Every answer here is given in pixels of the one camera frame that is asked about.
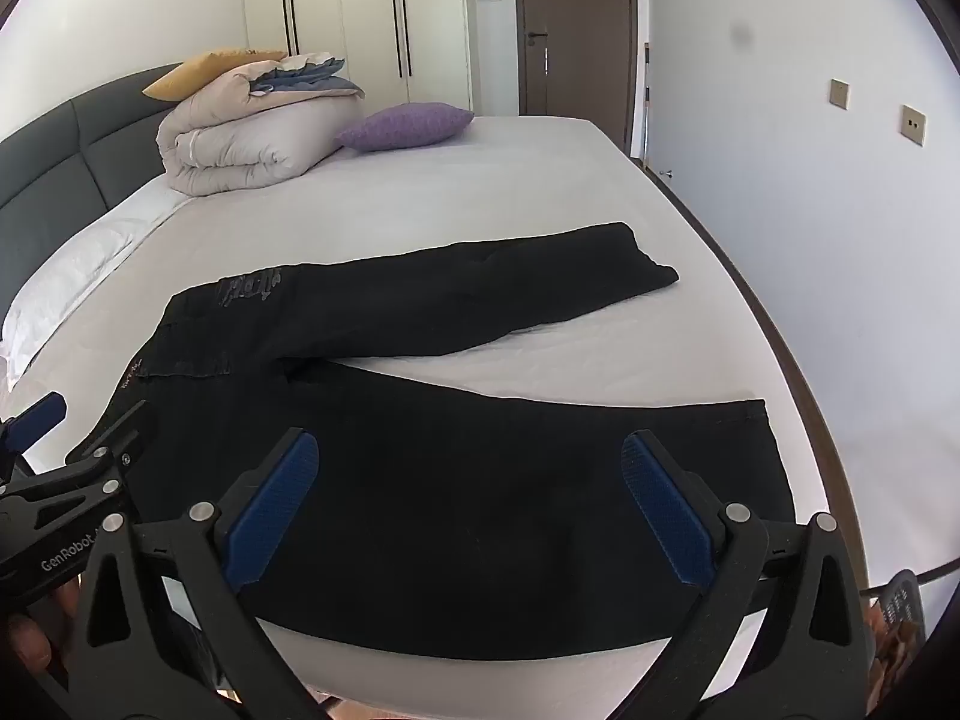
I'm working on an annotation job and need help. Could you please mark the white bed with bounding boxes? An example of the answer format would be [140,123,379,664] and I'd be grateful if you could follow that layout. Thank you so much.
[0,114,875,720]

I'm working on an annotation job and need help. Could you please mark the cream wardrobe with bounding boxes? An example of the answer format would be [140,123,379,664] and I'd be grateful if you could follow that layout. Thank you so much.
[240,0,475,118]

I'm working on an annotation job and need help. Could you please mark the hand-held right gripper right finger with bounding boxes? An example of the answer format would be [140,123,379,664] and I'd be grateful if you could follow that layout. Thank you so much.
[621,429,882,720]

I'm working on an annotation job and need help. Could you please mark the black pants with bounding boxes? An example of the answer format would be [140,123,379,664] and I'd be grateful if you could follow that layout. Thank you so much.
[116,221,797,653]

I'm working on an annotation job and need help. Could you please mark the grey padded headboard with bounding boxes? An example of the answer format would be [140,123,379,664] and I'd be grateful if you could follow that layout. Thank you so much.
[0,62,188,331]

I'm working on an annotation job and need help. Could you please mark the white pillow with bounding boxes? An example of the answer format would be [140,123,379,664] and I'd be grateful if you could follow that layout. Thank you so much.
[0,172,190,392]

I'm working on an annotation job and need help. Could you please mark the blue folded cloth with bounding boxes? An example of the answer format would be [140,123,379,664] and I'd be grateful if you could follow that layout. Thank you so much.
[251,60,366,100]

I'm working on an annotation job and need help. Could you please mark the yellow pillow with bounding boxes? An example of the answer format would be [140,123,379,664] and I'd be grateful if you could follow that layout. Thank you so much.
[142,49,290,102]

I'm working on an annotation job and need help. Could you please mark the dark plastic basket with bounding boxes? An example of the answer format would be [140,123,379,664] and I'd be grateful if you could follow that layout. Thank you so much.
[862,568,935,691]

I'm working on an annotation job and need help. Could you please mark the person's left hand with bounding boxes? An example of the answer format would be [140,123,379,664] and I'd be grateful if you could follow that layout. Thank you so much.
[0,570,85,695]

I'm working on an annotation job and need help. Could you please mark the brown door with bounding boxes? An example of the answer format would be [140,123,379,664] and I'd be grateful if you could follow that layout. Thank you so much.
[512,0,650,158]

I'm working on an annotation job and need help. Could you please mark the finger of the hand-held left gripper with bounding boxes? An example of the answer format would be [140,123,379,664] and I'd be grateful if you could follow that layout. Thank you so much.
[0,391,68,470]
[64,397,162,482]

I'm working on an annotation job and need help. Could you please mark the beige folded duvet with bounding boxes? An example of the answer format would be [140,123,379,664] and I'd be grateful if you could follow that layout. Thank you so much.
[156,52,368,198]

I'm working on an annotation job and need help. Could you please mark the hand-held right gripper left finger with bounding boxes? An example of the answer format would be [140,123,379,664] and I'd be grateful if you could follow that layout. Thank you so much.
[71,427,353,720]

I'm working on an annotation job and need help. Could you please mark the thin white pole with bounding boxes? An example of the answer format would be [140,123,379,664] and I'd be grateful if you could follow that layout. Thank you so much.
[640,41,651,167]

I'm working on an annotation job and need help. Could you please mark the purple pillow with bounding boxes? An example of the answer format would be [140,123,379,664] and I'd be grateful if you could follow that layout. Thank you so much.
[335,103,476,152]

